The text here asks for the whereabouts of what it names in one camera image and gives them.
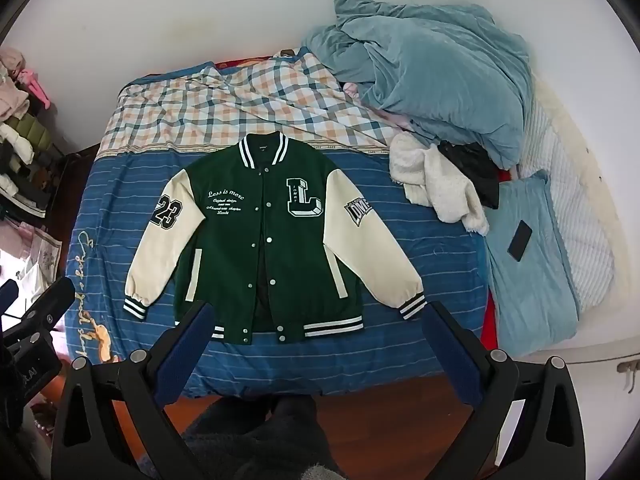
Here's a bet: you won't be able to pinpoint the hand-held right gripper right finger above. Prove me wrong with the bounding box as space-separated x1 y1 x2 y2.
422 301 588 480

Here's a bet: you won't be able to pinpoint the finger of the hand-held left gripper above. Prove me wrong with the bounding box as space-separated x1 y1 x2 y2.
27 276 77 329
0 280 21 315

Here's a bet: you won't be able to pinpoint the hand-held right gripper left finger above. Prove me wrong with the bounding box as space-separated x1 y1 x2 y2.
50 301 216 480

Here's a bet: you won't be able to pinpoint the green and cream varsity jacket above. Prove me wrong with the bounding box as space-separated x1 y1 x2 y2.
123 132 428 345

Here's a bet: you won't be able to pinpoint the rack of hanging clothes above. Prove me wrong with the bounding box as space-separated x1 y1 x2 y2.
0 46 68 228

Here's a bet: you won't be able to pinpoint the pink floral cloth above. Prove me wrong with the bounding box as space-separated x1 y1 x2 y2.
0 220 65 306

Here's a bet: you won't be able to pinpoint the red bed sheet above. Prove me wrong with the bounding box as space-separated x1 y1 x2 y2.
480 287 502 347

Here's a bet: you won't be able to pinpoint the person's dark fleece pants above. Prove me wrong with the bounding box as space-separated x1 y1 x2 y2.
177 394 348 480

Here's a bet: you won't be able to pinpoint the light blue pillow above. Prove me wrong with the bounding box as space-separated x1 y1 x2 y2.
482 170 581 345

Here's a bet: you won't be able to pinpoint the blue striped bed sheet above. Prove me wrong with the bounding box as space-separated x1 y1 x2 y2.
62 145 497 402

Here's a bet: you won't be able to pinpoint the black smartphone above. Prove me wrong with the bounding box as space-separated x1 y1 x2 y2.
506 219 534 262

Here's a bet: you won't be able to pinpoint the white fluffy garment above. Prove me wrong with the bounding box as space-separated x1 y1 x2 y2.
389 132 491 236

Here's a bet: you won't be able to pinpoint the black garment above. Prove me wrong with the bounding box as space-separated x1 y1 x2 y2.
437 141 501 210

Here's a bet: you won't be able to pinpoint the plaid bed cover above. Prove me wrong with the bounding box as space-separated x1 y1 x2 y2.
97 47 403 162

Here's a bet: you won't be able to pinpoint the blue-grey velvet blanket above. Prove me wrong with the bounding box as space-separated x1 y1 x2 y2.
300 0 533 171

